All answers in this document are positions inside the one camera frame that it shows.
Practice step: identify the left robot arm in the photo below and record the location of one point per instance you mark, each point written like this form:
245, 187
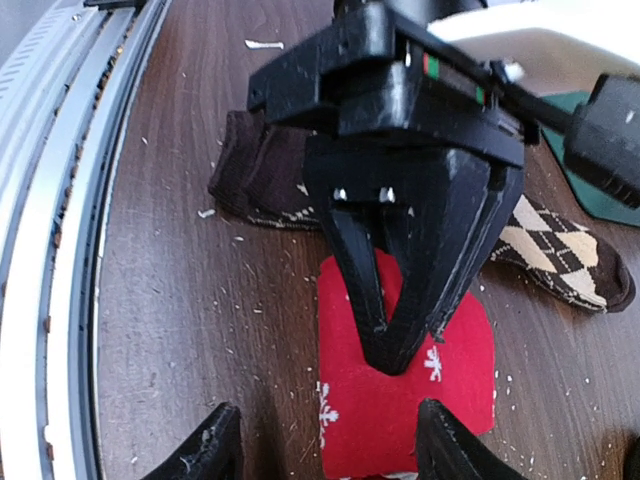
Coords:
538, 49

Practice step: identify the red snowflake sock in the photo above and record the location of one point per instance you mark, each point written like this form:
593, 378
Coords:
367, 419

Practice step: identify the white plastic scrap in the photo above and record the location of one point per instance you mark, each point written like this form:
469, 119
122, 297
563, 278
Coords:
259, 45

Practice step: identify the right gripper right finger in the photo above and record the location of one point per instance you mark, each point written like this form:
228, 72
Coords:
446, 449

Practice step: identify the aluminium front rail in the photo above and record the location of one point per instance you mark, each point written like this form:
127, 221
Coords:
66, 95

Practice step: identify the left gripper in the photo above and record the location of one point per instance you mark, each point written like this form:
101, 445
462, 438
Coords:
409, 228

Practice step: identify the brown argyle sock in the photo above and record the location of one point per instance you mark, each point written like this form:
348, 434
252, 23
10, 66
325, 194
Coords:
258, 178

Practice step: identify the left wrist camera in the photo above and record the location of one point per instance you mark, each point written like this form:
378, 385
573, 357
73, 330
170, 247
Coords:
601, 145

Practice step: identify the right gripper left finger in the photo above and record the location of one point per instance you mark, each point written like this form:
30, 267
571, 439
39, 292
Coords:
212, 451

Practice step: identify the green compartment tray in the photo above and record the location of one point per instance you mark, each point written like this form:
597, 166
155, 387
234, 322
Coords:
592, 200

